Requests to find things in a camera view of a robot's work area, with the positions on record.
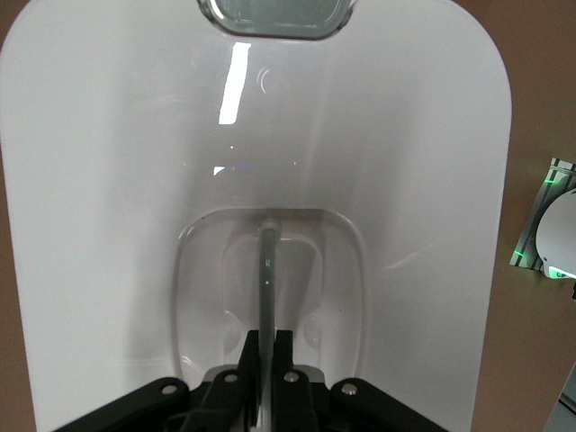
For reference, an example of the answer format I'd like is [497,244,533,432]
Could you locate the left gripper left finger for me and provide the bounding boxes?
[188,330,262,432]

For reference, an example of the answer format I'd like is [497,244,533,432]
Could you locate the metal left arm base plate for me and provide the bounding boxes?
[508,157,576,272]

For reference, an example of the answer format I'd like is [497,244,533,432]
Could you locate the white box lid grey latches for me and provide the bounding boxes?
[0,0,515,432]

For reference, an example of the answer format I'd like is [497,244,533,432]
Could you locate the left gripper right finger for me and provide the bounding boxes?
[274,330,323,432]

